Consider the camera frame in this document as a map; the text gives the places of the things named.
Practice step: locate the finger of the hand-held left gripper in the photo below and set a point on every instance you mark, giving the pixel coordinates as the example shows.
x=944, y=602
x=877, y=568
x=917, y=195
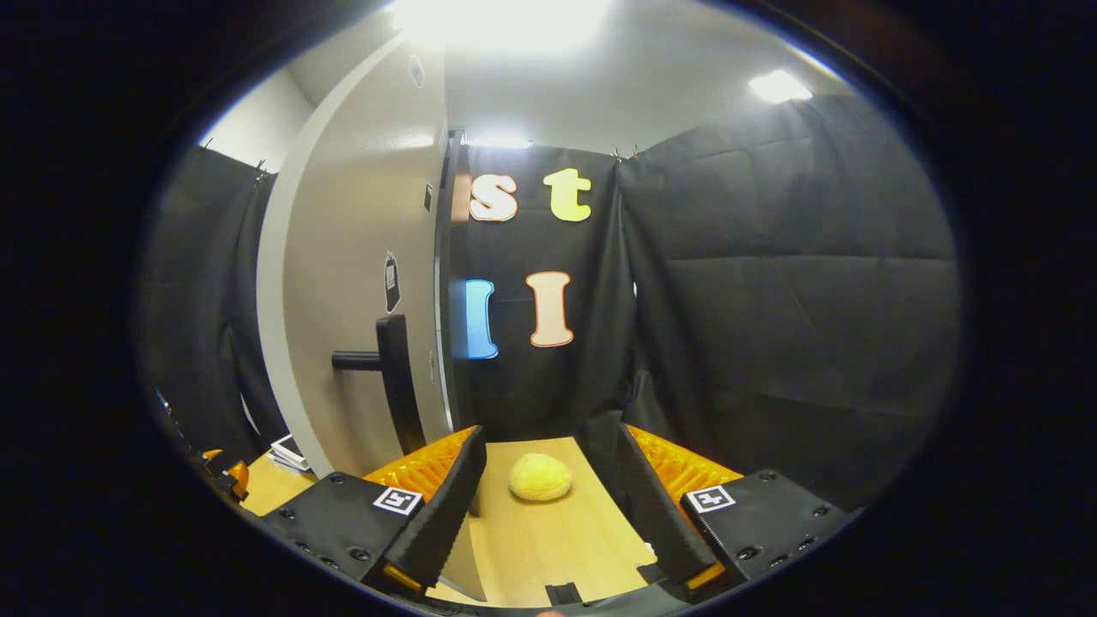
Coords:
x=238, y=480
x=214, y=455

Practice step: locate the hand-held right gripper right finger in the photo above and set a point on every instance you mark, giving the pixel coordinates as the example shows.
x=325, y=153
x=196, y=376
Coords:
x=656, y=506

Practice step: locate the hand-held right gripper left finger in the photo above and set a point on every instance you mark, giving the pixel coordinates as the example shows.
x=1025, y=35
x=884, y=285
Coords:
x=450, y=506

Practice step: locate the grey cabinet door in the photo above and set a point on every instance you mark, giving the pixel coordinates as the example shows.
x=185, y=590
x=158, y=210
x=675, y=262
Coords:
x=351, y=257

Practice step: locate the yellow fluffy ball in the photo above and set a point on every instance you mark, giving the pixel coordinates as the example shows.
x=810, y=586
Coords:
x=540, y=477

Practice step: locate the black backdrop cloth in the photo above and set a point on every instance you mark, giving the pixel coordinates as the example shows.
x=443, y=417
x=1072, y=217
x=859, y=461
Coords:
x=771, y=300

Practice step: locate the small ceiling light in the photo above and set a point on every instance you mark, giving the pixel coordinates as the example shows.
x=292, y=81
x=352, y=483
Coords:
x=780, y=86

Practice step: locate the black table bracket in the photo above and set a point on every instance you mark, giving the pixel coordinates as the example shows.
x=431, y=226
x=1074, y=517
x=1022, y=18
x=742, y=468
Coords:
x=563, y=594

